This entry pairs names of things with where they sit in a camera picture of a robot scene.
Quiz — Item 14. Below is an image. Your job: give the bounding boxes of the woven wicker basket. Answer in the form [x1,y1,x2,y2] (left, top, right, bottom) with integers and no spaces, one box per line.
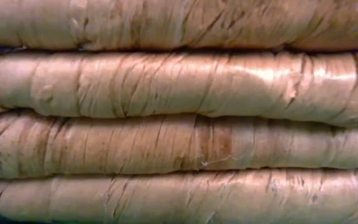
[0,0,358,224]

